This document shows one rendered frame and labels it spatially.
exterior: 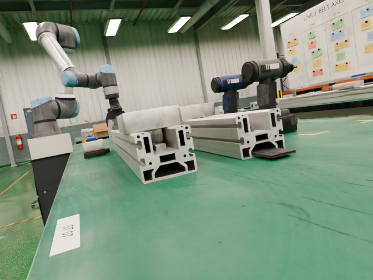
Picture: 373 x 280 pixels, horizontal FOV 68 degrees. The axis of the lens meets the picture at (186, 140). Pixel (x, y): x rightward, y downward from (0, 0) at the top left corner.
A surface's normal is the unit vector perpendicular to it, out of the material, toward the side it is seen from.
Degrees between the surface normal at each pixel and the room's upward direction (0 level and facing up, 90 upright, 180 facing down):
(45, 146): 90
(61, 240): 0
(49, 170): 90
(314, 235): 0
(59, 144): 90
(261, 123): 90
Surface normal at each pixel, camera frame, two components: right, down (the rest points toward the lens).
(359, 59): -0.91, 0.19
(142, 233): -0.17, -0.98
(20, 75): 0.37, 0.03
